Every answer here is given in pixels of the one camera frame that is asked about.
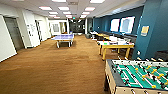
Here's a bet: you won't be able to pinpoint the yellow-legged gaming table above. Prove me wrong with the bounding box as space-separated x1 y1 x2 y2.
97 38 136 61

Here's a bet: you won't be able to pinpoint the papers on gaming table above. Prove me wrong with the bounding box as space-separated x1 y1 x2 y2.
108 35 130 46

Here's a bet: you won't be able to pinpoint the wooden lounge table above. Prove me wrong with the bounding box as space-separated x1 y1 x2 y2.
89 31 111 42

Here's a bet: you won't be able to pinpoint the blue ping pong table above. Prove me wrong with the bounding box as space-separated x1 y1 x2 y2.
50 32 76 49

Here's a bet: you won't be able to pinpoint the bright window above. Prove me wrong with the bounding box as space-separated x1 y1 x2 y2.
119 16 136 35
109 18 121 33

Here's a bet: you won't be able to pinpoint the ceiling light panel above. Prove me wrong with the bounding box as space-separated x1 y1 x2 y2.
37 5 54 11
57 6 71 12
83 6 97 12

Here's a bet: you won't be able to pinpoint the foosball table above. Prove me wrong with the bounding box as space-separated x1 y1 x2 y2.
103 57 168 94

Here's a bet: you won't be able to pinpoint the grey elevator door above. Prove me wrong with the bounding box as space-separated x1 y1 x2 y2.
3 16 26 53

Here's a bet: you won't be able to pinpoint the yellow wall sign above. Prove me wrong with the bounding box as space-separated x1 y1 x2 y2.
140 25 151 37

